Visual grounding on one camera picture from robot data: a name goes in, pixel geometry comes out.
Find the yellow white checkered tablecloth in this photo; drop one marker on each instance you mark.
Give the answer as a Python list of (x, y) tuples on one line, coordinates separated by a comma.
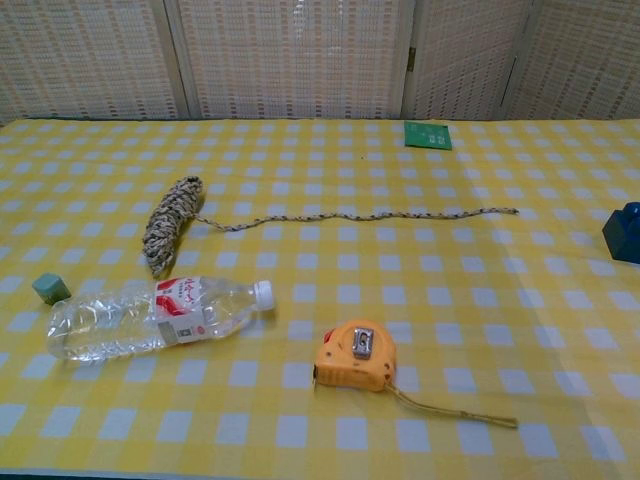
[(450, 300)]

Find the yellow tape measure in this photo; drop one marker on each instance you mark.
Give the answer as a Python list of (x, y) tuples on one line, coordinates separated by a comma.
[(355, 370)]

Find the green printed card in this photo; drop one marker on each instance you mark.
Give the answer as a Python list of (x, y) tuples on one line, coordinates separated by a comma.
[(427, 135)]

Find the woven bamboo folding screen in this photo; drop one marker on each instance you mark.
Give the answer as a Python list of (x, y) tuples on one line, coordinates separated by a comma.
[(300, 60)]

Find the brass screen hinge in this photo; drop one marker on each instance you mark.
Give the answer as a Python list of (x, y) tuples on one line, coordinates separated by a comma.
[(412, 57)]

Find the clear plastic water bottle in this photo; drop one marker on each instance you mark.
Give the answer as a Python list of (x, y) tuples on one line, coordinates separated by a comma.
[(125, 320)]

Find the small green cube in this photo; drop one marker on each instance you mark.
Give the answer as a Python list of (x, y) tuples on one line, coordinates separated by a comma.
[(50, 290)]

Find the blue toy building brick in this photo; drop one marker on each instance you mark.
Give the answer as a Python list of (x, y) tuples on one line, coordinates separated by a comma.
[(625, 235)]

